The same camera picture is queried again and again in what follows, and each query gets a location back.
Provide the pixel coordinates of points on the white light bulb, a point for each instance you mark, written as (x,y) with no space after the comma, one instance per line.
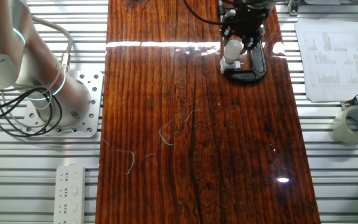
(232,49)

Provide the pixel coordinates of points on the white power strip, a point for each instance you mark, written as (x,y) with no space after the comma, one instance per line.
(70,196)

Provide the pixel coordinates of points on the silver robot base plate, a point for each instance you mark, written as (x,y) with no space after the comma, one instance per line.
(93,102)

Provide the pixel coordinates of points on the white bulb socket adapter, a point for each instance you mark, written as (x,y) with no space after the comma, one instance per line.
(227,67)

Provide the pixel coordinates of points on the clear tape roll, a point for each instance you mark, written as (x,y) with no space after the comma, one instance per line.
(342,130)

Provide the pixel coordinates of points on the black C-clamp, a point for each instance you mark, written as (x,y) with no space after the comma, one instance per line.
(258,70)

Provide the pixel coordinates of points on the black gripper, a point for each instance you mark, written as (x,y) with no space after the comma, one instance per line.
(245,21)

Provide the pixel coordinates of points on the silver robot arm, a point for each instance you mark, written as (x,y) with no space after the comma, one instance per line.
(11,56)

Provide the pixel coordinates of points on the brown wooden board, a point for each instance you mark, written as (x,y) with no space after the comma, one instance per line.
(154,140)

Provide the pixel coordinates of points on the printed paper sheets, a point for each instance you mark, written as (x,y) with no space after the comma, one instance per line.
(334,68)

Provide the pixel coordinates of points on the silver corner bracket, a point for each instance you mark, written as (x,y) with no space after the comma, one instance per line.
(293,7)

